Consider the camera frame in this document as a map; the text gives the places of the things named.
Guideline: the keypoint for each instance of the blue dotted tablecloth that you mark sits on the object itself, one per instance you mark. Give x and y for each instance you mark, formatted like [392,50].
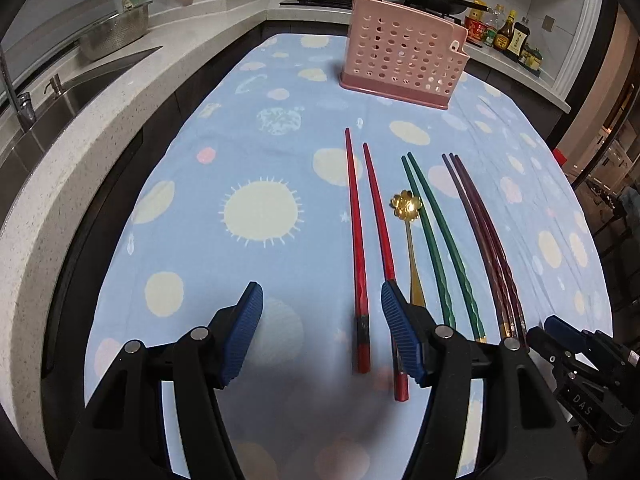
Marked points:
[225,150]

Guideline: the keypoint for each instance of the gold flower spoon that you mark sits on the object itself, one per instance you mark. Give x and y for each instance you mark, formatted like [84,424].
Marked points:
[406,202]

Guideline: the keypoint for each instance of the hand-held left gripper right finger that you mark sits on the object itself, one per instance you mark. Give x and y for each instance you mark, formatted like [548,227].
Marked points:
[400,332]

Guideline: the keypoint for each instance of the steel soap dispenser pump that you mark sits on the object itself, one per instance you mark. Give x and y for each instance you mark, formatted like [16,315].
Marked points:
[54,85]

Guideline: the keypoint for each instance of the speckled stone countertop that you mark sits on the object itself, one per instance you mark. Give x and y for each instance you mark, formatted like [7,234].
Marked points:
[80,160]

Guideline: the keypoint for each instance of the green chopstick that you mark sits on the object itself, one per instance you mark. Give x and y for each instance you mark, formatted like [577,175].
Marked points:
[425,230]
[440,220]

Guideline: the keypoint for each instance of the red chopstick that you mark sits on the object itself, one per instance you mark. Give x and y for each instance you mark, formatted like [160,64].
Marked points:
[356,240]
[377,210]

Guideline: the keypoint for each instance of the red seasoning container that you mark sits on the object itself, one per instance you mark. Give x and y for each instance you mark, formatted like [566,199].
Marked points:
[475,27]

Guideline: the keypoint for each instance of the clear plastic bottle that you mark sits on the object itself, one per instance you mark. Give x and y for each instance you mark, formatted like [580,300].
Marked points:
[492,22]

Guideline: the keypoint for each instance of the pink perforated utensil holder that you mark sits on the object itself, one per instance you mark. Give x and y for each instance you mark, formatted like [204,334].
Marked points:
[400,50]

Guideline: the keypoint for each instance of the red object on floor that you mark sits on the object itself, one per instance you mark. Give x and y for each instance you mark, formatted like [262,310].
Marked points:
[560,154]

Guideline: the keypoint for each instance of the person's right forearm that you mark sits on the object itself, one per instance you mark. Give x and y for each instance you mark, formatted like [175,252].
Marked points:
[595,460]

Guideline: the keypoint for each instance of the soy sauce bottle yellow label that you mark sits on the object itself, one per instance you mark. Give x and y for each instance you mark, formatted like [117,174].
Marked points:
[506,32]

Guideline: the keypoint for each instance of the dark sauce bottle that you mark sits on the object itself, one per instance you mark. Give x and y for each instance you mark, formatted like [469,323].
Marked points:
[520,40]

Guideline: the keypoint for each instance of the wall outlet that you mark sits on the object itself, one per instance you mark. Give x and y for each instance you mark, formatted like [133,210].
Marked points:
[549,22]

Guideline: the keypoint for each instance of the steel colander bowl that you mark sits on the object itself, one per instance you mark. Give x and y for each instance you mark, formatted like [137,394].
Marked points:
[117,32]

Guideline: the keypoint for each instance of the steel kitchen sink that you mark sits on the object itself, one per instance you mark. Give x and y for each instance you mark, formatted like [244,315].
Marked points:
[75,95]

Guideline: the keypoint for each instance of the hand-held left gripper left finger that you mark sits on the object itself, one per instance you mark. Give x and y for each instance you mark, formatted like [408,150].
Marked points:
[244,330]

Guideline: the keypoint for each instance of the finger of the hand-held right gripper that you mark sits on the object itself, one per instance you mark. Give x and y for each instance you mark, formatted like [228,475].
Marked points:
[562,329]
[545,347]

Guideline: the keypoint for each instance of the small dark jar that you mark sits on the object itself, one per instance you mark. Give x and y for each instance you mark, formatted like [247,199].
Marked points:
[531,59]

